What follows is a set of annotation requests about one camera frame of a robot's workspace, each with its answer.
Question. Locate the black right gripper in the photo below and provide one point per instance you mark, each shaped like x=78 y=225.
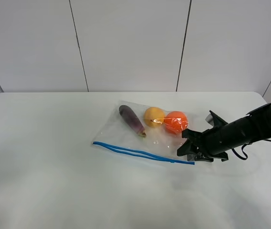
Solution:
x=209 y=144

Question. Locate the clear zip bag blue seal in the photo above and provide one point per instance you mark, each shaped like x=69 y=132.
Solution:
x=158 y=145

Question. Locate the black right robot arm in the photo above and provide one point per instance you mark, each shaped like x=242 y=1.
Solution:
x=223 y=136

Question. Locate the orange fruit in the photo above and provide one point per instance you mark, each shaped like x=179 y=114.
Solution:
x=175 y=122

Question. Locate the yellow pear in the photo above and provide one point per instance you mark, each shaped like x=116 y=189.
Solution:
x=154 y=117

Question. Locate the purple eggplant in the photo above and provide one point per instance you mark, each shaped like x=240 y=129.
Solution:
x=131 y=119

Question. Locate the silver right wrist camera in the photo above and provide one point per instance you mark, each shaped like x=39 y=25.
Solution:
x=214 y=120

